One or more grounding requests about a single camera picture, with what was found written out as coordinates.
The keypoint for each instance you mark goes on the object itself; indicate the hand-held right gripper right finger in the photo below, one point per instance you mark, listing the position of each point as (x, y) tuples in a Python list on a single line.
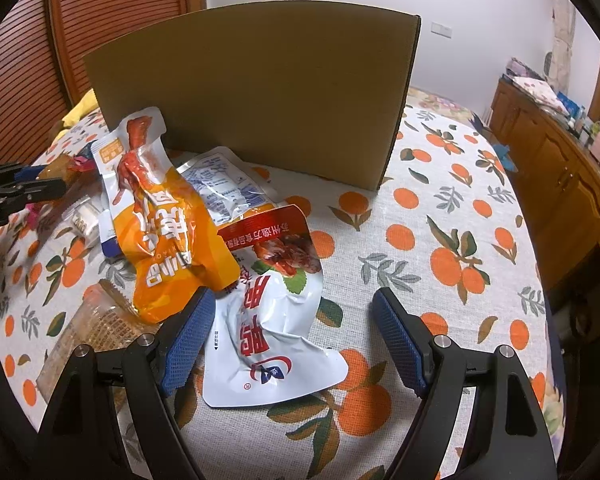
[(400, 340)]

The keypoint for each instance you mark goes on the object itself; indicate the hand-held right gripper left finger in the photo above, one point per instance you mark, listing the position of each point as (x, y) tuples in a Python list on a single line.
[(190, 340)]

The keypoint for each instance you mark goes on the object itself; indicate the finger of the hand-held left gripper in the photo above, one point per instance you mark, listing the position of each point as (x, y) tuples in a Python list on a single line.
[(30, 192), (27, 173)]

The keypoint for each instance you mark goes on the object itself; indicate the white and red snack packet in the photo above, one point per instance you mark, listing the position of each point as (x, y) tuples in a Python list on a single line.
[(265, 330)]

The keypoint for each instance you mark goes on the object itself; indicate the silver packet with blue edge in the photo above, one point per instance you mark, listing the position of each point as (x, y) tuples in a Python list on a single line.
[(109, 246)]

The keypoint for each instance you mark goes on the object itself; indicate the orange snack packet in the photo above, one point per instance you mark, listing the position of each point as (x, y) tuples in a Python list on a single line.
[(170, 240)]

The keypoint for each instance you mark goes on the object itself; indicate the silver packet with orange edge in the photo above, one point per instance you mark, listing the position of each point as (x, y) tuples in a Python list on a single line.
[(225, 185)]

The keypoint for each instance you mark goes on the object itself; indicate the large cardboard box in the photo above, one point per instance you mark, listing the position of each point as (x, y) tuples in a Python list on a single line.
[(260, 95)]

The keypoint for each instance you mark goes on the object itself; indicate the pink candy wrapper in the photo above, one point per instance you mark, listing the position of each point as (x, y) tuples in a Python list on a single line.
[(82, 162)]

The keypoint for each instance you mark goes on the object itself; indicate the small round biscuit pack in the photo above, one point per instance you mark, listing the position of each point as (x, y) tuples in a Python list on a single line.
[(82, 217)]

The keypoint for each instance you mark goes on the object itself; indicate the yellow cloth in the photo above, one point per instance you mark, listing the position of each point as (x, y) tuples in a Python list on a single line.
[(80, 107)]

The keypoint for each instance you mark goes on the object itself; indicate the clear cracker packet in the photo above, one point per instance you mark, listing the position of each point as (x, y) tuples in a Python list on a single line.
[(90, 325)]

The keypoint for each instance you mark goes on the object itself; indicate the orange fruit print tablecloth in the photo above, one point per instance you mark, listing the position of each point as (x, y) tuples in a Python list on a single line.
[(430, 200)]

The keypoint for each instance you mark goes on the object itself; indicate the wooden slatted door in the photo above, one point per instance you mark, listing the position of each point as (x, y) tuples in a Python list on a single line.
[(105, 5)]

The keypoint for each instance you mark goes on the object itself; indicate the small blue toy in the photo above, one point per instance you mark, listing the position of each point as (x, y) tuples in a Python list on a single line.
[(505, 156)]

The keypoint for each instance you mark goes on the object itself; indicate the wooden desk with clutter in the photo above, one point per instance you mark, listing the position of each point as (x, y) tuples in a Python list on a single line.
[(545, 160)]

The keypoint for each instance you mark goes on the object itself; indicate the floral cloth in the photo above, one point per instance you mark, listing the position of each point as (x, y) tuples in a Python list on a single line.
[(537, 85)]

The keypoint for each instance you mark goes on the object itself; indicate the blue box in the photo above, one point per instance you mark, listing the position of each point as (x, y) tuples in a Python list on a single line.
[(568, 102)]

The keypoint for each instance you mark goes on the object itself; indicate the beige patterned curtain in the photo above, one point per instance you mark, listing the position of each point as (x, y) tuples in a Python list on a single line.
[(562, 35)]

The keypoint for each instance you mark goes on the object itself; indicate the white wall switch plate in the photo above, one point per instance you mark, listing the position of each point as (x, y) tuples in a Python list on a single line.
[(441, 29)]

